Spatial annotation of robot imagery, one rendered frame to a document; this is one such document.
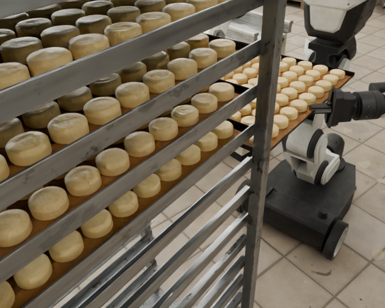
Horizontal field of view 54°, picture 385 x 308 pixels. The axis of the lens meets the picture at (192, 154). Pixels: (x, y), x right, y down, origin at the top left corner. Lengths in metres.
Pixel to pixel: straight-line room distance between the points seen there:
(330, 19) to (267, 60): 0.89
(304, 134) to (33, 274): 1.39
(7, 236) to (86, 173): 0.13
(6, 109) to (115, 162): 0.22
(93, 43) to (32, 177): 0.18
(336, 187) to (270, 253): 0.53
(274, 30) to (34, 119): 0.43
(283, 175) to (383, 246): 0.63
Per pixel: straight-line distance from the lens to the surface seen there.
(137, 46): 0.48
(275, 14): 0.70
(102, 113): 0.52
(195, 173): 0.68
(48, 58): 0.46
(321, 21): 1.62
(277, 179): 2.21
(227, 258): 0.99
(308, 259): 2.07
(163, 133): 0.63
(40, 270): 0.58
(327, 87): 1.31
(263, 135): 0.81
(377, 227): 2.33
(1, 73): 0.44
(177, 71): 0.62
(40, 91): 0.41
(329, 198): 2.16
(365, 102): 1.22
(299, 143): 1.76
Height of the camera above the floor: 1.58
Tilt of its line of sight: 36 degrees down
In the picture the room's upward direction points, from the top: 2 degrees counter-clockwise
